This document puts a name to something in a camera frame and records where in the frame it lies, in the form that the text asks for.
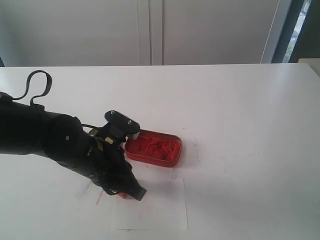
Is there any red ink tin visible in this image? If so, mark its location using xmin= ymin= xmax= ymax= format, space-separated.
xmin=124 ymin=129 xmax=182 ymax=168

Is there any black cable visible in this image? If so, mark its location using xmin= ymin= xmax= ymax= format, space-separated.
xmin=11 ymin=70 xmax=53 ymax=107

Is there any beige side table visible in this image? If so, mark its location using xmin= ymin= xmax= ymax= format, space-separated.
xmin=298 ymin=58 xmax=320 ymax=77

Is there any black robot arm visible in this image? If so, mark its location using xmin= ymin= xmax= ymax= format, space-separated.
xmin=0 ymin=92 xmax=146 ymax=201

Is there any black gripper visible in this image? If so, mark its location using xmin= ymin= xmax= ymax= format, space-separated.
xmin=56 ymin=129 xmax=147 ymax=201

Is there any red stamp block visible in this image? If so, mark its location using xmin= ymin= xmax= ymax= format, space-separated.
xmin=118 ymin=193 xmax=132 ymax=200

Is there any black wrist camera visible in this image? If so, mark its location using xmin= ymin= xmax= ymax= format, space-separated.
xmin=97 ymin=110 xmax=141 ymax=145

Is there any white paper sheet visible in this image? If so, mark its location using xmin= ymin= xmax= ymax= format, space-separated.
xmin=112 ymin=178 xmax=188 ymax=230

